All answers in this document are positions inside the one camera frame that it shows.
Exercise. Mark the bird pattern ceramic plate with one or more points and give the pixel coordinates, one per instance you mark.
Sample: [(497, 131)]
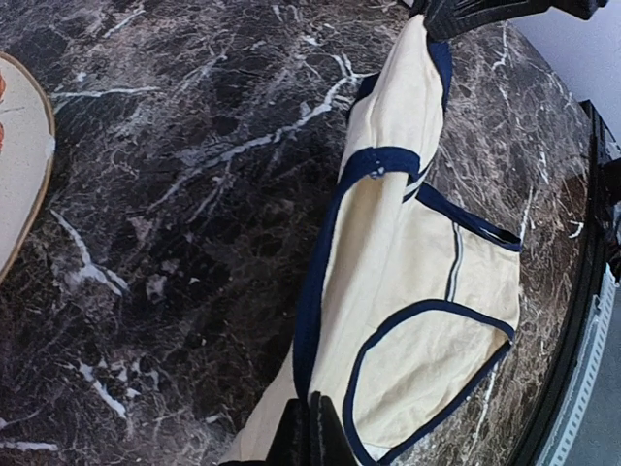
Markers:
[(27, 148)]

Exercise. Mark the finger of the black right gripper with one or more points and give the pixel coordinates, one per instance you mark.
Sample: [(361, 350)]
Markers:
[(419, 6), (446, 19)]

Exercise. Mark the grey slotted cable duct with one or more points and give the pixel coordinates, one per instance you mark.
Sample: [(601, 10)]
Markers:
[(591, 349)]

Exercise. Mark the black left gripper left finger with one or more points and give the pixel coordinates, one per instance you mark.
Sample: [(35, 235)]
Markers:
[(291, 445)]

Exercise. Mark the cream underwear with navy trim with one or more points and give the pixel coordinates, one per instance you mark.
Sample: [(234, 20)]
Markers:
[(409, 300)]

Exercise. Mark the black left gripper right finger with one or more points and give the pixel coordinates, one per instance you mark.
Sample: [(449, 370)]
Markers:
[(328, 444)]

